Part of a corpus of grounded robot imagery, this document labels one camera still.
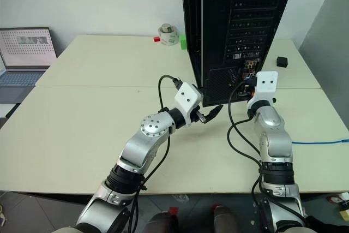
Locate green block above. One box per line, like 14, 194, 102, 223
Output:
179, 34, 189, 51

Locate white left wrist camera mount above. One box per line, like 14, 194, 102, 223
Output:
173, 82, 204, 128

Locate black computer tower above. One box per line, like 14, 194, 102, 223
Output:
179, 0, 298, 107

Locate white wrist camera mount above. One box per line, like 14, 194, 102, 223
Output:
246, 71, 279, 109
173, 82, 204, 128

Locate white tape roll with weight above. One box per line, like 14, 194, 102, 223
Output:
158, 23, 179, 46

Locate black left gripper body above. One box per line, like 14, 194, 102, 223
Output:
190, 104, 207, 124

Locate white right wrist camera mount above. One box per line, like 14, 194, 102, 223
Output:
246, 71, 279, 109

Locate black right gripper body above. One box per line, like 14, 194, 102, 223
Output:
245, 76, 259, 98

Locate dark rounded shape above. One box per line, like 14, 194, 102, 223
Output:
143, 212, 178, 233
212, 204, 241, 233

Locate blue ethernet cable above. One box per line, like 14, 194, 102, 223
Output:
291, 139, 349, 145

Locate floor clutter with yellow notes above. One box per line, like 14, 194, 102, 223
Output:
326, 190, 349, 219

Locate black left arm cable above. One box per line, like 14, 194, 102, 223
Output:
127, 75, 183, 233

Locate grey open laptop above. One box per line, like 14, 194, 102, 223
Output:
0, 27, 58, 88

